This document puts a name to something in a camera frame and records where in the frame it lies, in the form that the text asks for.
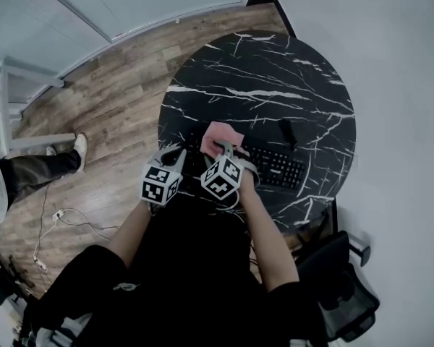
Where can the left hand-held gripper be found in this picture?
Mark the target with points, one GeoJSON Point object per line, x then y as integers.
{"type": "Point", "coordinates": [159, 186]}

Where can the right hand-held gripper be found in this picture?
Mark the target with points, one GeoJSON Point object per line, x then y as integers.
{"type": "Point", "coordinates": [222, 179]}

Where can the pink cloth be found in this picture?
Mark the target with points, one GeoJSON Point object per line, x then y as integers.
{"type": "Point", "coordinates": [220, 132]}

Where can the black keyboard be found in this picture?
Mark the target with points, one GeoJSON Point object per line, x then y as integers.
{"type": "Point", "coordinates": [278, 168]}

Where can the person's left forearm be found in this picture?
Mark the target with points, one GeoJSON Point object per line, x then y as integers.
{"type": "Point", "coordinates": [130, 237]}

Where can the person's right forearm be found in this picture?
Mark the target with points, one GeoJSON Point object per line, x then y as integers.
{"type": "Point", "coordinates": [271, 244]}

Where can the small black bar-shaped object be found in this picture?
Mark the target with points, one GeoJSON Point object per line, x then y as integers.
{"type": "Point", "coordinates": [287, 132]}

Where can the person's black clothing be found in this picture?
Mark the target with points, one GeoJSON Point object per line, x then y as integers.
{"type": "Point", "coordinates": [188, 273]}

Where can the white power strip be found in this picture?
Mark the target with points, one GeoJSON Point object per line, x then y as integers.
{"type": "Point", "coordinates": [40, 263]}

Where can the white side table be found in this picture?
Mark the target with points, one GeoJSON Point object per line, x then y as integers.
{"type": "Point", "coordinates": [18, 85]}

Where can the black office chair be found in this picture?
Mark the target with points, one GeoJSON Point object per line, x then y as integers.
{"type": "Point", "coordinates": [343, 287]}

